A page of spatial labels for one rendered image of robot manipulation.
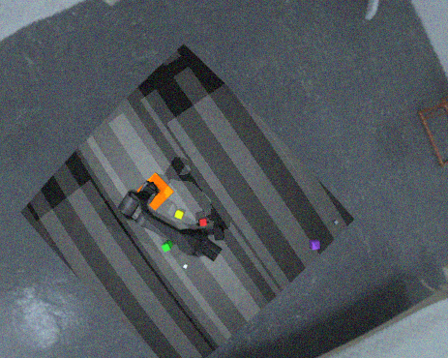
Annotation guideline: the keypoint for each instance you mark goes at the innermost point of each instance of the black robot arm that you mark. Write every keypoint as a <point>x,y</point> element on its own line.
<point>189,242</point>

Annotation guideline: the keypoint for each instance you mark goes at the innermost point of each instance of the yellow block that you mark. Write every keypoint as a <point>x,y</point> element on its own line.
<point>179,214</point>

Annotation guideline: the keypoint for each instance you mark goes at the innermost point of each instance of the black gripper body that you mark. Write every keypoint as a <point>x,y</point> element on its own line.
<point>218,231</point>

